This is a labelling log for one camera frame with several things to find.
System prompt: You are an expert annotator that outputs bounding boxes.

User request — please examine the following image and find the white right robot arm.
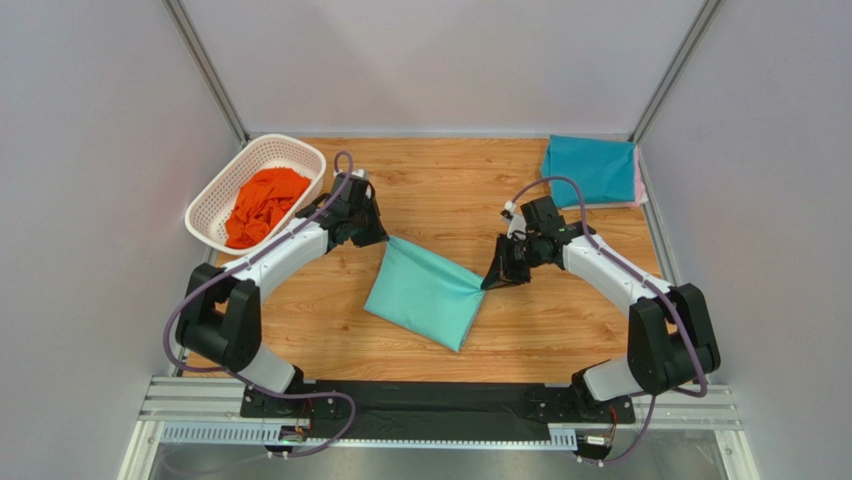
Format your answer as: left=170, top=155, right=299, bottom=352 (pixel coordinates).
left=481, top=197, right=721, bottom=419

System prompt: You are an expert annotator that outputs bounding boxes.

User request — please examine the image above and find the mint green t shirt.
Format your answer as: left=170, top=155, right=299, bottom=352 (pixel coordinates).
left=364, top=237, right=485, bottom=353

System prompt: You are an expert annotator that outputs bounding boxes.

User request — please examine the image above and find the aluminium corner post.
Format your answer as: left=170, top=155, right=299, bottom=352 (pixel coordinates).
left=163, top=0, right=250, bottom=146
left=629, top=0, right=724, bottom=144

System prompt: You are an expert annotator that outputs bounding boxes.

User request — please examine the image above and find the black base cloth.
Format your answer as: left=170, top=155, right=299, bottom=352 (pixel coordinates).
left=308, top=380, right=580, bottom=441

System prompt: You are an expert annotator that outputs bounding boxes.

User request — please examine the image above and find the left aluminium corner post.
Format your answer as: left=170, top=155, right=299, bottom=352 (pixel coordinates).
left=163, top=0, right=250, bottom=146

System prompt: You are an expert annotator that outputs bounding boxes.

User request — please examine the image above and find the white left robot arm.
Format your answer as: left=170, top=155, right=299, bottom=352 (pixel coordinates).
left=168, top=169, right=389, bottom=395

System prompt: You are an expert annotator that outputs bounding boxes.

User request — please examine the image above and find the orange t shirt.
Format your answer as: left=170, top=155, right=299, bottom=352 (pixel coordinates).
left=225, top=167, right=311, bottom=250

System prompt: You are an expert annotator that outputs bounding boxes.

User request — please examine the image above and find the folded teal t shirt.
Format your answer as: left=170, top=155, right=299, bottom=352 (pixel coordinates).
left=540, top=135, right=644, bottom=207

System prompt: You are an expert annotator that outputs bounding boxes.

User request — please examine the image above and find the right aluminium corner post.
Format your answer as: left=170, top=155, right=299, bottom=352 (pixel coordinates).
left=629, top=0, right=724, bottom=144

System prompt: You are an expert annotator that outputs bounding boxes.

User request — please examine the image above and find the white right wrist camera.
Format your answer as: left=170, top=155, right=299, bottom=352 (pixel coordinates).
left=500, top=201, right=527, bottom=240

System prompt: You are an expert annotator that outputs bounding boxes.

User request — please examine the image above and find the white plastic laundry basket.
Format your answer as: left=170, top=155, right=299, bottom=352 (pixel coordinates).
left=184, top=134, right=327, bottom=256

